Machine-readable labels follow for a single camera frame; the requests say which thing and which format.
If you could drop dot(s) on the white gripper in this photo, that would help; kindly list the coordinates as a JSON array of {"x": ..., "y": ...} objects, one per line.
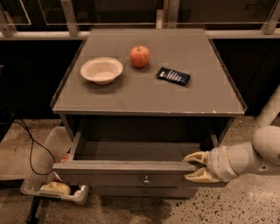
[{"x": 218, "y": 163}]

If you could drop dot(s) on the grey top drawer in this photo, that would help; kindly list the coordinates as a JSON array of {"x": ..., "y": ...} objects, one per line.
[{"x": 147, "y": 158}]

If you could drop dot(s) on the grey drawer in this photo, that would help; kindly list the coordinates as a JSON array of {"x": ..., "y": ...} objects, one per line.
[
  {"x": 147, "y": 158},
  {"x": 134, "y": 191}
]

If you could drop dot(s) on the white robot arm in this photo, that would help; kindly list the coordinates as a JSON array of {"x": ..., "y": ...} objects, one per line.
[{"x": 260, "y": 156}]

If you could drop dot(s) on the grey bottom drawer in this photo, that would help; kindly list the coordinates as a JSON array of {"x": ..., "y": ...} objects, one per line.
[{"x": 134, "y": 191}]

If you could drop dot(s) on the grey drawer cabinet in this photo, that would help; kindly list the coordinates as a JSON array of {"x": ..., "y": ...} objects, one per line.
[{"x": 137, "y": 99}]

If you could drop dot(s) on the dark blue snack packet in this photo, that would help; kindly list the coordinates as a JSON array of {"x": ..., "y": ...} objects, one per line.
[{"x": 173, "y": 76}]

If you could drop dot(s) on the red apple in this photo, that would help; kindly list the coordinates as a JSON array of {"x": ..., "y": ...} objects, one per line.
[{"x": 139, "y": 56}]

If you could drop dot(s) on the red and green snack packet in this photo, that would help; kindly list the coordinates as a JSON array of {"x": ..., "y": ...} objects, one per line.
[{"x": 64, "y": 159}]

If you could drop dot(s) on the white paper bowl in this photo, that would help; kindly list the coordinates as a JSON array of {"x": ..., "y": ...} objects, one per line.
[{"x": 101, "y": 70}]

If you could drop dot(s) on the clear plastic bin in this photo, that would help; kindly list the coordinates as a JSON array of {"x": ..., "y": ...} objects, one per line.
[{"x": 43, "y": 157}]

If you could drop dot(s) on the yellow snack bag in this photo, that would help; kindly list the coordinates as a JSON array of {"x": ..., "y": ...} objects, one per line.
[{"x": 57, "y": 187}]

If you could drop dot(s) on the metal window frame rail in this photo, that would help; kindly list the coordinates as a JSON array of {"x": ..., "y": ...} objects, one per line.
[{"x": 74, "y": 19}]

